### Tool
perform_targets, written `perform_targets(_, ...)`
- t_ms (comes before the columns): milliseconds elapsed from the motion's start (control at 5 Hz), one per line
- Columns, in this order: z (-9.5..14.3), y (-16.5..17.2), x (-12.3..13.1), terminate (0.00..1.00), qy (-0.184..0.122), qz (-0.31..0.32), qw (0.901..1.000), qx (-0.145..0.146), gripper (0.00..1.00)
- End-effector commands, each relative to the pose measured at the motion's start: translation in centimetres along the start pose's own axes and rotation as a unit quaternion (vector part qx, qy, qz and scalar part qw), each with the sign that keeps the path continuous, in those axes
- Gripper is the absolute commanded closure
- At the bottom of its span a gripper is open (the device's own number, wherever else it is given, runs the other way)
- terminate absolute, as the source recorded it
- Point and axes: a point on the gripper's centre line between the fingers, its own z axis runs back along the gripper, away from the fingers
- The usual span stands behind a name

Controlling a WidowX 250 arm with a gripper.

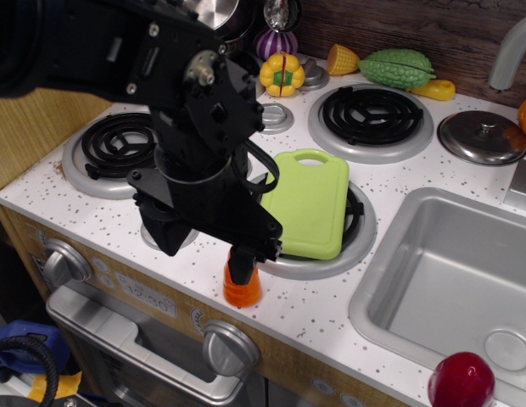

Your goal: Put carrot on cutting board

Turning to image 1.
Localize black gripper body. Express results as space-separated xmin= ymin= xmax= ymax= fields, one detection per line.
xmin=127 ymin=146 xmax=283 ymax=262

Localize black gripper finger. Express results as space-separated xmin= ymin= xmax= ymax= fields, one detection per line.
xmin=228 ymin=246 xmax=256 ymax=283

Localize orange toy carrot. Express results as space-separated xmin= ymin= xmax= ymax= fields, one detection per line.
xmin=223 ymin=264 xmax=262 ymax=308

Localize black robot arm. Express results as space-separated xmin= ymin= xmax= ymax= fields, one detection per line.
xmin=0 ymin=1 xmax=282 ymax=285

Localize green plastic cutting board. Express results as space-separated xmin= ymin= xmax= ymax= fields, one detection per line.
xmin=260 ymin=148 xmax=350 ymax=260

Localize silver stove top knob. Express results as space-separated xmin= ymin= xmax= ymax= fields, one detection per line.
xmin=262 ymin=103 xmax=294 ymax=134

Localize right silver oven dial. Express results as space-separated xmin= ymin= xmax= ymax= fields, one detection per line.
xmin=202 ymin=319 xmax=260 ymax=377

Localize silver oven dial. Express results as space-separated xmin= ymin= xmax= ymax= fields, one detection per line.
xmin=42 ymin=238 xmax=93 ymax=287
xmin=202 ymin=319 xmax=260 ymax=377

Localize front left black burner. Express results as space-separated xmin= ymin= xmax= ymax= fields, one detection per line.
xmin=62 ymin=112 xmax=157 ymax=200

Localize black burner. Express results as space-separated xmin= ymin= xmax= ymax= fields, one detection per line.
xmin=307 ymin=84 xmax=434 ymax=164
xmin=62 ymin=112 xmax=157 ymax=200
xmin=259 ymin=182 xmax=377 ymax=281

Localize front right black burner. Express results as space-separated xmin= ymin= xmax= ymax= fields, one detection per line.
xmin=259 ymin=182 xmax=377 ymax=281

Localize yellow toy bell pepper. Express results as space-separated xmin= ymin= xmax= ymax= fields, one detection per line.
xmin=259 ymin=52 xmax=305 ymax=97

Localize silver back stove knob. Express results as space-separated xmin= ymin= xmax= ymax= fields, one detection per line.
xmin=300 ymin=58 xmax=330 ymax=92

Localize purple toy onion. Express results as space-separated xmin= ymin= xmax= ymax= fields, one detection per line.
xmin=253 ymin=28 xmax=298 ymax=60

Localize stainless steel pot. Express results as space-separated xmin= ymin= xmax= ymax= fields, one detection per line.
xmin=180 ymin=0 xmax=255 ymax=41

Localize back right black burner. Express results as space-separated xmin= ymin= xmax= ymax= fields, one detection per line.
xmin=307 ymin=84 xmax=434 ymax=164

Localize left silver oven dial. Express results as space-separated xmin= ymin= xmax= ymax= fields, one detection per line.
xmin=42 ymin=238 xmax=93 ymax=287

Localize yellow toy corn piece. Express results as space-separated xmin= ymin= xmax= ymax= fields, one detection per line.
xmin=327 ymin=44 xmax=361 ymax=75

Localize silver spoon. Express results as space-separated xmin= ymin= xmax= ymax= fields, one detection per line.
xmin=263 ymin=0 xmax=290 ymax=31

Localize silver toy sink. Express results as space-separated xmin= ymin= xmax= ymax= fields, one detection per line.
xmin=349 ymin=188 xmax=526 ymax=392

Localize yellow cloth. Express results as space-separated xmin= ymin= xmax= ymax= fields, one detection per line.
xmin=28 ymin=371 xmax=83 ymax=402

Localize green toy bitter gourd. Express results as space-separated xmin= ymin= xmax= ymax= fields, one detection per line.
xmin=358 ymin=48 xmax=436 ymax=89

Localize yellow toy banana piece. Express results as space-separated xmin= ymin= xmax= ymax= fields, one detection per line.
xmin=409 ymin=79 xmax=456 ymax=101

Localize blue object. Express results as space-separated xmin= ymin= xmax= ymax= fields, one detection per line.
xmin=0 ymin=320 xmax=70 ymax=377

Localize red toy apple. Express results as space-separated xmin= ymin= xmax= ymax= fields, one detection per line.
xmin=428 ymin=352 xmax=495 ymax=406

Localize silver pot lid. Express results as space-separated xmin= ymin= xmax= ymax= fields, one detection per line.
xmin=437 ymin=110 xmax=526 ymax=166

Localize silver faucet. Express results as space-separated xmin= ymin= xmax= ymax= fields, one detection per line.
xmin=489 ymin=17 xmax=526 ymax=91

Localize silver oven door handle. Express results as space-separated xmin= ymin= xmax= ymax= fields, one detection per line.
xmin=47 ymin=287 xmax=250 ymax=406

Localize black corrugated cable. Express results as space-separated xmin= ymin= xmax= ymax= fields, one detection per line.
xmin=0 ymin=337 xmax=60 ymax=407

